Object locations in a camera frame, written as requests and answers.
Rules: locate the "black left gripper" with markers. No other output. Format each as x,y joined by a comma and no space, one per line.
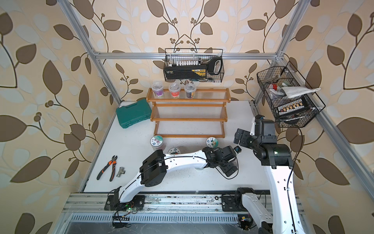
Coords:
233,171

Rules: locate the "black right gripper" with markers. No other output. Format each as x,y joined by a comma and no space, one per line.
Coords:
244,141

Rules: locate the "flower lid seed jar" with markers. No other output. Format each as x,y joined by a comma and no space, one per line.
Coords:
157,142

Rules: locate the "small clear seed cup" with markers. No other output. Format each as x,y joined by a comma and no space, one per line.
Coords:
190,90

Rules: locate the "red label seed cup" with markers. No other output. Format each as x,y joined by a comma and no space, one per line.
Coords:
174,90

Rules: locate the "purple label seed cup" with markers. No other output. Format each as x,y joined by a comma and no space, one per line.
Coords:
158,89

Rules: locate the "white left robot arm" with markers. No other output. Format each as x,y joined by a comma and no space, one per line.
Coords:
158,164

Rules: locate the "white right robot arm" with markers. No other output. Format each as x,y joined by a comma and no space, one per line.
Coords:
279,165

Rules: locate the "lidded seed jar by shelf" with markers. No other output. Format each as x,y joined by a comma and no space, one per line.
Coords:
212,142

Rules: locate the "wooden three-tier shelf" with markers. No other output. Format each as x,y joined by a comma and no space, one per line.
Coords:
202,116

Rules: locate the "tomato lid seed jar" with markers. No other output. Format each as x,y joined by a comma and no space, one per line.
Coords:
174,151

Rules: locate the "box of small bottles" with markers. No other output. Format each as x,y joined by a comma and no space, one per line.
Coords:
293,107

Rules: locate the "white paper bag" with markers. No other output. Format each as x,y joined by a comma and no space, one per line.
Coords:
297,91

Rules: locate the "black yellow tool case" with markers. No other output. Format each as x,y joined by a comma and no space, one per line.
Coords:
192,72

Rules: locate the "metal tee pipe fitting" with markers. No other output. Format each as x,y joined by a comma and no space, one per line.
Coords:
121,172

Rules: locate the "green plastic tool case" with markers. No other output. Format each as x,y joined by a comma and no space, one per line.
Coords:
133,113

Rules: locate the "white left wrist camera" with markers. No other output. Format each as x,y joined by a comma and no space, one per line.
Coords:
237,149

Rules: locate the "black wire basket right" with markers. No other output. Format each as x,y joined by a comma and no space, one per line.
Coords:
291,98

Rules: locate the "black wire basket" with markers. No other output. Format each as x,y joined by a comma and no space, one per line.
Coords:
193,56
291,98

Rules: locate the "black saw handle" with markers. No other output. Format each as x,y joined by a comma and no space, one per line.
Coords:
214,66

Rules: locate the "black wire basket back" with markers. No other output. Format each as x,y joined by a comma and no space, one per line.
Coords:
193,56

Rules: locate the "aluminium frame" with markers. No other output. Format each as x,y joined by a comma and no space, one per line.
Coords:
349,154

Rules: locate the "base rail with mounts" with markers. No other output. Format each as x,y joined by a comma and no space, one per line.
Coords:
175,207

